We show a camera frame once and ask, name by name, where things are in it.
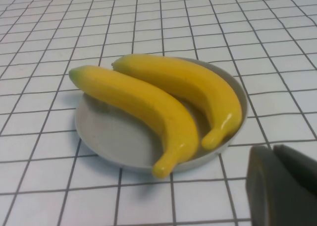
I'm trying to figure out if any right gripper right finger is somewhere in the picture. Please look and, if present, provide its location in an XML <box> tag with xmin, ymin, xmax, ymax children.
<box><xmin>273</xmin><ymin>144</ymin><xmax>317</xmax><ymax>199</ymax></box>

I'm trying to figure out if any grey round plate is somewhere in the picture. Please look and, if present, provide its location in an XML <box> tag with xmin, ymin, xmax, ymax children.
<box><xmin>74</xmin><ymin>56</ymin><xmax>249</xmax><ymax>174</ymax></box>

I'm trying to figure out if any yellow plastic banana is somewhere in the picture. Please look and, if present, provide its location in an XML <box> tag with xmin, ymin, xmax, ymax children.
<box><xmin>111</xmin><ymin>54</ymin><xmax>243</xmax><ymax>151</ymax></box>
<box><xmin>68</xmin><ymin>65</ymin><xmax>200</xmax><ymax>180</ymax></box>

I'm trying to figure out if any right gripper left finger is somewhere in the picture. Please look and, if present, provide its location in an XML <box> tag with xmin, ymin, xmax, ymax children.
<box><xmin>245</xmin><ymin>145</ymin><xmax>317</xmax><ymax>226</ymax></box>

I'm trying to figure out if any white grid tablecloth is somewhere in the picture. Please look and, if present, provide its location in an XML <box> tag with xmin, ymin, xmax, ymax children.
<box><xmin>0</xmin><ymin>0</ymin><xmax>317</xmax><ymax>226</ymax></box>

